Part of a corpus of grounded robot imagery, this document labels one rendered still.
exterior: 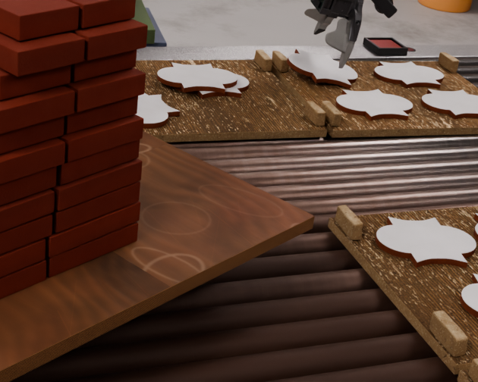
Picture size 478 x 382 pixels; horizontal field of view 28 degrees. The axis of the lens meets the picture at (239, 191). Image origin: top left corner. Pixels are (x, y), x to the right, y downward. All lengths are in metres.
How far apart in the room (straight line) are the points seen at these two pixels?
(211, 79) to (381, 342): 0.77
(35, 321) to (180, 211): 0.28
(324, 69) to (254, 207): 0.79
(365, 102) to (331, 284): 0.61
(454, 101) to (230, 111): 0.46
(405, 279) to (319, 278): 0.11
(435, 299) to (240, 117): 0.59
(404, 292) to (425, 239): 0.14
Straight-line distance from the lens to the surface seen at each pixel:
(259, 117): 1.69
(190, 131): 1.60
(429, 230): 1.39
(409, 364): 1.15
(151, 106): 1.66
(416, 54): 2.24
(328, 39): 1.82
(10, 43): 0.87
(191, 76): 1.79
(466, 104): 1.90
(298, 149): 1.64
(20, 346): 0.90
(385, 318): 1.22
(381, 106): 1.80
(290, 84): 1.87
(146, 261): 1.03
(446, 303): 1.25
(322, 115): 1.68
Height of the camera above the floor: 1.58
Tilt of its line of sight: 27 degrees down
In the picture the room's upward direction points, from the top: 8 degrees clockwise
